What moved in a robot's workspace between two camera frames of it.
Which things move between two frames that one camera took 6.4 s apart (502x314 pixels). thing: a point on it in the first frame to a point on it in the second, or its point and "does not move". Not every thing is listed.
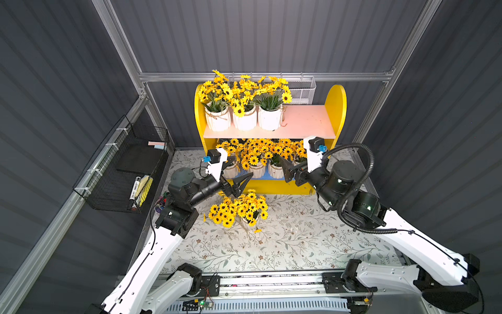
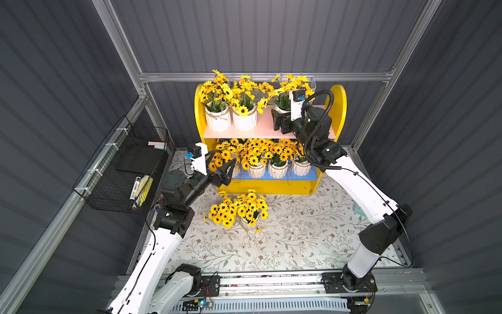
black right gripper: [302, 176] to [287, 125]
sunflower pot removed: [225, 212] does not move
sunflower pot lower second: [251, 153] does not move
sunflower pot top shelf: [250, 209] does not move
